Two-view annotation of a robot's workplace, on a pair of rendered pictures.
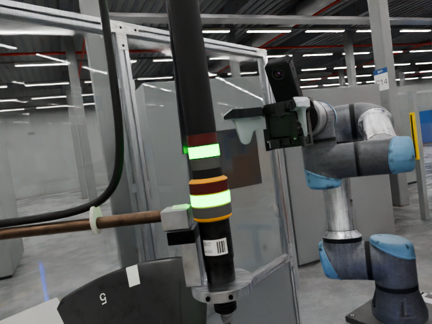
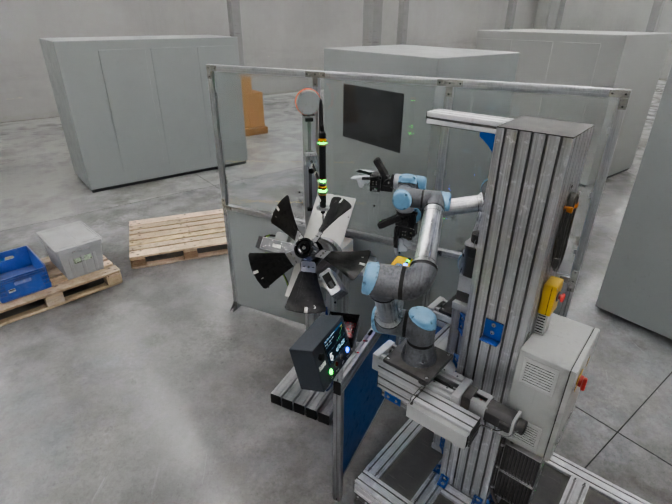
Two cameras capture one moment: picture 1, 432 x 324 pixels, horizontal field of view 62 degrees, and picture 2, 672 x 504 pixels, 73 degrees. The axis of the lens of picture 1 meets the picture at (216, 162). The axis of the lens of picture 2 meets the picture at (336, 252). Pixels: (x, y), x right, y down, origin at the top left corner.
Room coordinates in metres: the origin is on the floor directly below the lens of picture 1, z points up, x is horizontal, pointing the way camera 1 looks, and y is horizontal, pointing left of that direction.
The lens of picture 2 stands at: (-0.13, -2.18, 2.36)
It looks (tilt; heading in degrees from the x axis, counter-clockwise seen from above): 27 degrees down; 75
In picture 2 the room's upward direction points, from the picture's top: straight up
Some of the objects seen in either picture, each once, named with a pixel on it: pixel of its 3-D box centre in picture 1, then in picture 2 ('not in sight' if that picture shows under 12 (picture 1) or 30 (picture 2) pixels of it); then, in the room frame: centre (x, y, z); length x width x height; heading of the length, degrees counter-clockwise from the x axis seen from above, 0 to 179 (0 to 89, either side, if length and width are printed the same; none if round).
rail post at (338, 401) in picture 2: not in sight; (338, 448); (0.31, -0.62, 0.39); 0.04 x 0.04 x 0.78; 48
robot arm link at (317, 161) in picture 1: (328, 162); not in sight; (0.78, -0.25, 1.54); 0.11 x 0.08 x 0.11; 67
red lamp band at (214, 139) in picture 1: (202, 139); not in sight; (0.39, 0.01, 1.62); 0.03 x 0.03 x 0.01
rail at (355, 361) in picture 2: not in sight; (373, 334); (0.59, -0.30, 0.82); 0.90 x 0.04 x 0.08; 48
